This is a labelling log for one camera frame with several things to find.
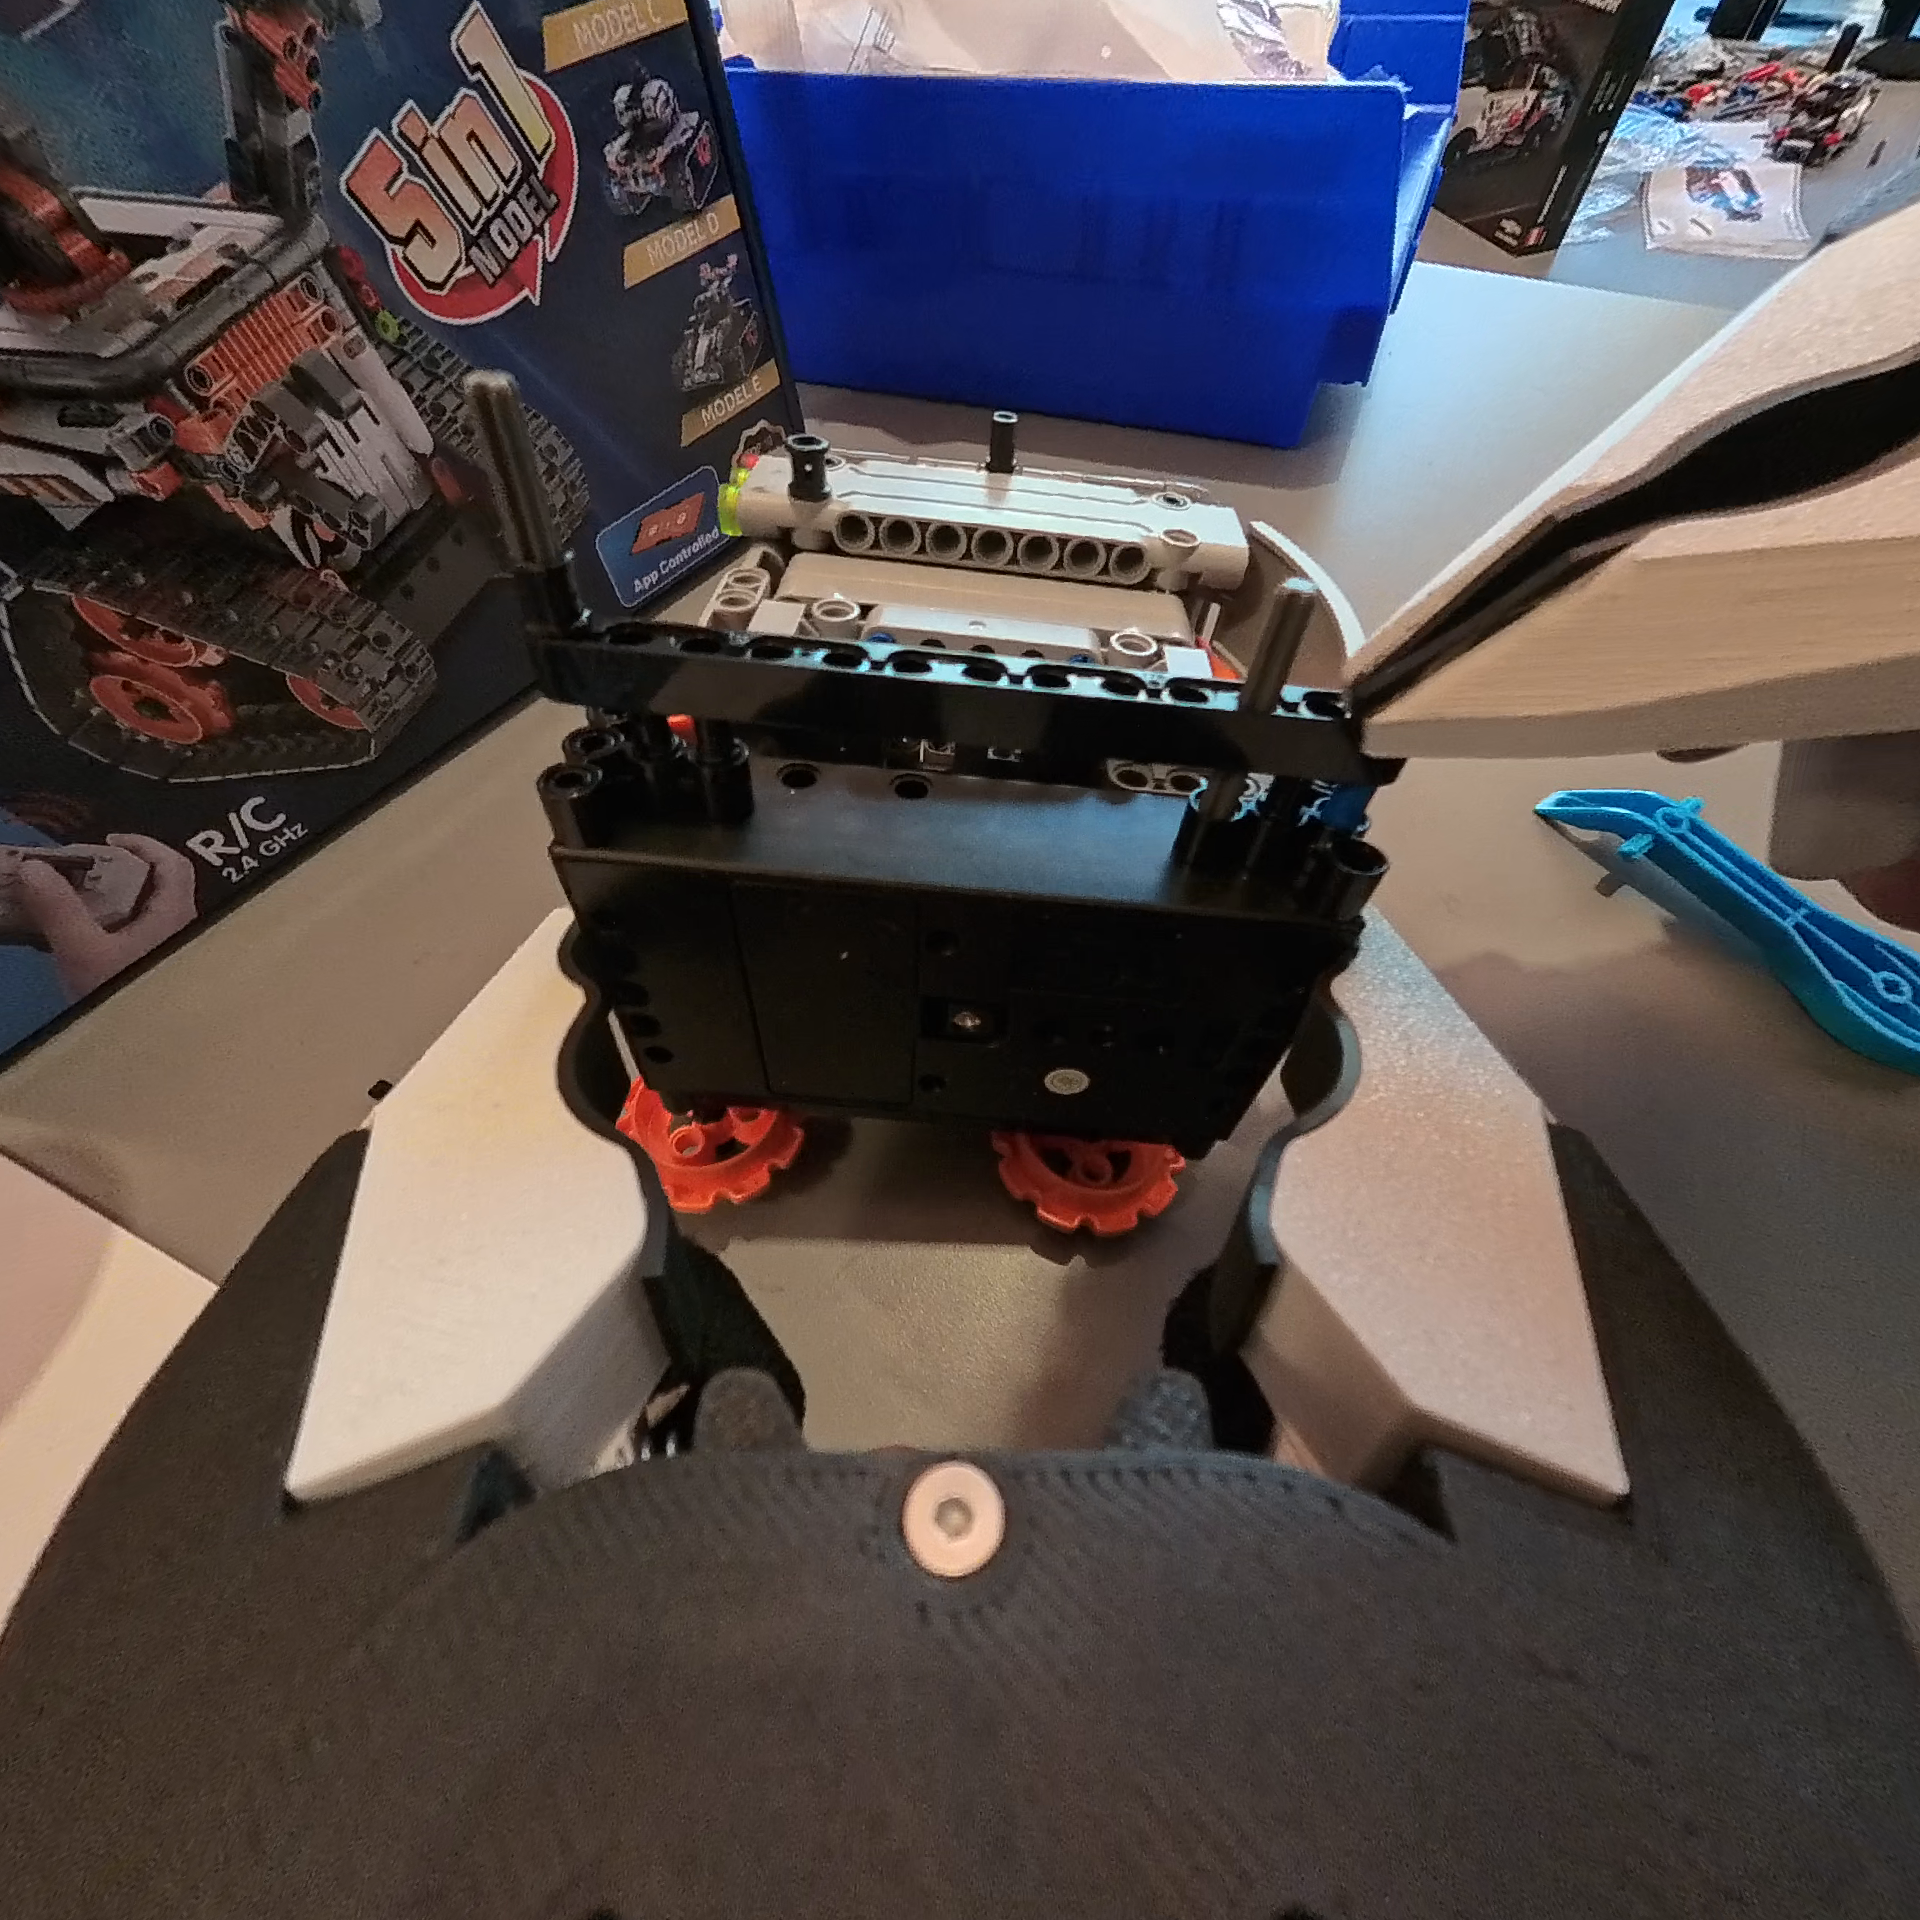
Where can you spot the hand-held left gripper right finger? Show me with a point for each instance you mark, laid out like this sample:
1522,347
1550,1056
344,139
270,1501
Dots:
1427,1273

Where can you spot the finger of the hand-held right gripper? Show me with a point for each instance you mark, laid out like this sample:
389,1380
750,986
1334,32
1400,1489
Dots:
1724,645
1771,359

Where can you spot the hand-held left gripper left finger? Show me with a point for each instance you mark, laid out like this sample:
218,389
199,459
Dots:
480,1273

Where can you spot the dark grey axle rod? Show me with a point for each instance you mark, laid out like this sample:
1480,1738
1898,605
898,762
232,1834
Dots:
1276,645
518,496

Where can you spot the building block robot chassis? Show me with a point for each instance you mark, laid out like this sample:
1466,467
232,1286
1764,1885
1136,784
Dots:
959,931

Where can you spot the long black holed beam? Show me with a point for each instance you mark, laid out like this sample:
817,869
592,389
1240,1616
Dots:
930,679

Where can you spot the light blue plastic tool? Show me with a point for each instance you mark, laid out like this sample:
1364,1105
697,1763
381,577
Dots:
1785,931

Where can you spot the instruction booklet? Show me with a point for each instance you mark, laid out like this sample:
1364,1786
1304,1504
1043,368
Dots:
1724,205

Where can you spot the neighbouring grey desk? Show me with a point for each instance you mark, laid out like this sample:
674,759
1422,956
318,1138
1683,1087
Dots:
1857,193

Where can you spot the pile of toy block parts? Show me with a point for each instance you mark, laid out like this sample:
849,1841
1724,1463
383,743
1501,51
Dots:
1785,90

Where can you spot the black carton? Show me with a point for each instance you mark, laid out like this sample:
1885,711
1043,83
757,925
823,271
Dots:
1545,119

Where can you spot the clear plastic bag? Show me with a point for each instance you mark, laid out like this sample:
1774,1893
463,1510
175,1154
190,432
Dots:
1275,37

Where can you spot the blue plastic bin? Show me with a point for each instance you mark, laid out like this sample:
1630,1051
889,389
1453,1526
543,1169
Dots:
1082,241

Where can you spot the white paper sheets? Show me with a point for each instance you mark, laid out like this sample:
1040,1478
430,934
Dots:
976,30

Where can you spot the blue robot kit box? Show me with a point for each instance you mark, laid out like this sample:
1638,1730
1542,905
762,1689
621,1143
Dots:
226,449

